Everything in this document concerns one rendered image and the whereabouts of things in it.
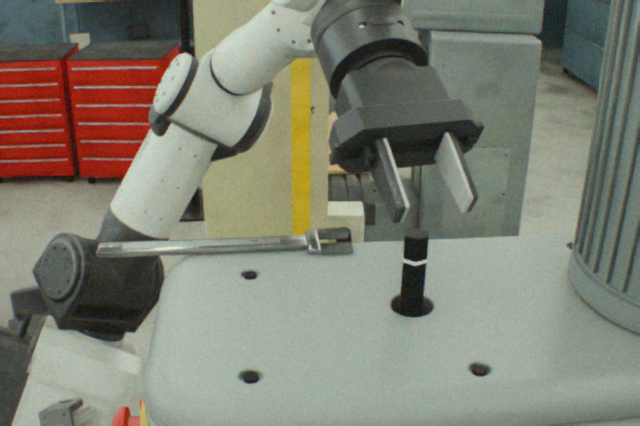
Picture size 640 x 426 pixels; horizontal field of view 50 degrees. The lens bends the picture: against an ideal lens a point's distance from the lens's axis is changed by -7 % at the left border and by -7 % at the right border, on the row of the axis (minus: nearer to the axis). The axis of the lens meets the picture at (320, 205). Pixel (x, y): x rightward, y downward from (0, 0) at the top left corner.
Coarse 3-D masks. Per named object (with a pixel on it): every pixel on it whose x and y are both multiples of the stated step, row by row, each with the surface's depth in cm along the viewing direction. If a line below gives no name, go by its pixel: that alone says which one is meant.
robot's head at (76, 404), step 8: (64, 400) 81; (72, 400) 80; (80, 400) 79; (48, 408) 77; (56, 408) 76; (64, 408) 75; (72, 408) 76; (80, 408) 78; (88, 408) 79; (40, 416) 75; (48, 416) 75; (56, 416) 75; (64, 416) 75; (72, 416) 76; (80, 416) 77; (48, 424) 75; (56, 424) 75; (64, 424) 75; (72, 424) 75
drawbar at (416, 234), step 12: (408, 240) 57; (420, 240) 57; (408, 252) 58; (420, 252) 57; (408, 264) 58; (420, 264) 58; (408, 276) 58; (420, 276) 58; (408, 288) 59; (420, 288) 59; (408, 300) 59; (420, 300) 60; (408, 312) 60; (420, 312) 60
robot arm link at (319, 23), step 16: (272, 0) 65; (288, 0) 63; (304, 0) 63; (320, 0) 64; (336, 0) 61; (352, 0) 60; (368, 0) 60; (384, 0) 60; (400, 0) 62; (304, 16) 66; (320, 16) 61; (336, 16) 60; (320, 32) 61
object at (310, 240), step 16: (176, 240) 69; (192, 240) 69; (208, 240) 69; (224, 240) 69; (240, 240) 69; (256, 240) 69; (272, 240) 69; (288, 240) 69; (304, 240) 69; (112, 256) 67; (128, 256) 67
